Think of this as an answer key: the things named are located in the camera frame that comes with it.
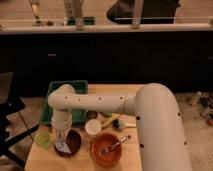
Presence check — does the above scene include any light blue towel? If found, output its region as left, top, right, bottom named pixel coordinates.
left=55, top=139, right=71, bottom=154

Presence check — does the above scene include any orange bowl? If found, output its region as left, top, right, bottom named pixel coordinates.
left=90, top=133, right=122, bottom=167

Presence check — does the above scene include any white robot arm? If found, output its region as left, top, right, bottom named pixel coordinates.
left=48, top=83, right=193, bottom=171

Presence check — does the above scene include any green plastic tray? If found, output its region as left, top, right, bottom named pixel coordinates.
left=40, top=80, right=88, bottom=126

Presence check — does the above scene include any light green cup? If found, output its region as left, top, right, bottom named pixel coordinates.
left=35, top=132, right=51, bottom=148

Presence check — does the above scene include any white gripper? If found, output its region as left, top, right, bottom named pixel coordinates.
left=51, top=116, right=72, bottom=139

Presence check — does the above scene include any black office chair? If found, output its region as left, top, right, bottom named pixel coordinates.
left=0, top=72, right=39, bottom=168

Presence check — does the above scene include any small dark cup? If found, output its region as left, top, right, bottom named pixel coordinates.
left=86, top=111, right=98, bottom=121

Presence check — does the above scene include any metal spoon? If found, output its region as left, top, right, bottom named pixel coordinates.
left=99, top=135, right=131, bottom=156

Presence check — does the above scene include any yellow banana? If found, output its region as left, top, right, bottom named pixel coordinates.
left=102, top=114, right=120, bottom=128

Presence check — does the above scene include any dark purple bowl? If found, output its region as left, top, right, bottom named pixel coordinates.
left=54, top=129, right=81, bottom=157

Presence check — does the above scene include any white cup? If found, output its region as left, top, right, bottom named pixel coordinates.
left=85, top=119, right=102, bottom=136

